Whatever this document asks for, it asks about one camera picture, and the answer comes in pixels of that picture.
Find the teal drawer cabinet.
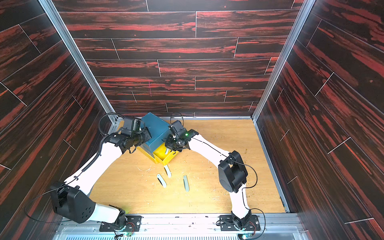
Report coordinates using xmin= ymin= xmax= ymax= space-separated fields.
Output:
xmin=141 ymin=113 xmax=171 ymax=156

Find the yellow drawer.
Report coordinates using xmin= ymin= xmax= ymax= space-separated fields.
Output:
xmin=153 ymin=143 xmax=179 ymax=166

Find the white fruit knife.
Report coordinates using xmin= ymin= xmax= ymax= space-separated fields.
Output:
xmin=164 ymin=165 xmax=172 ymax=178
xmin=157 ymin=174 xmax=167 ymax=188

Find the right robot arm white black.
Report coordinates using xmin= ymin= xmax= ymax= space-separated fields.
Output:
xmin=165 ymin=121 xmax=252 ymax=230

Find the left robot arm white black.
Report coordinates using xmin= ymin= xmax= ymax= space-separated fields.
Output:
xmin=50 ymin=128 xmax=151 ymax=231

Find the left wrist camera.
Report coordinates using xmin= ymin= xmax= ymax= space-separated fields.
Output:
xmin=123 ymin=117 xmax=141 ymax=132

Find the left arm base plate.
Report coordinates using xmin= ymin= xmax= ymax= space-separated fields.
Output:
xmin=99 ymin=215 xmax=143 ymax=233

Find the aluminium front rail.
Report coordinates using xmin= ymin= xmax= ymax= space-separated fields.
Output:
xmin=53 ymin=213 xmax=311 ymax=240

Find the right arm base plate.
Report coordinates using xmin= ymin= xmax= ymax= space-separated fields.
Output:
xmin=216 ymin=214 xmax=261 ymax=231

